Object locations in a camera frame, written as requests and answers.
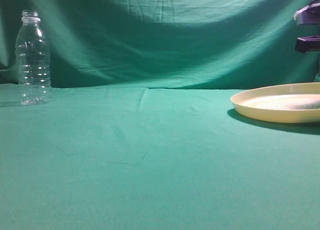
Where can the green cloth backdrop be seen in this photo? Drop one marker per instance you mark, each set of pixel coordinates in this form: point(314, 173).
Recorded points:
point(167, 44)

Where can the green tablecloth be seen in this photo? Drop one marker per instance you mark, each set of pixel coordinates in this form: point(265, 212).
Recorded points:
point(153, 159)

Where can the cream plastic plate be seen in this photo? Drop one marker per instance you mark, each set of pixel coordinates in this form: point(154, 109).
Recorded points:
point(295, 103)

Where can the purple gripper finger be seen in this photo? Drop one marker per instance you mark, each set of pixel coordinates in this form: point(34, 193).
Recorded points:
point(309, 14)
point(308, 44)

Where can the clear plastic bottle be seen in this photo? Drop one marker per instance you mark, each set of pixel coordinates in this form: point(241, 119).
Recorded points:
point(33, 61)

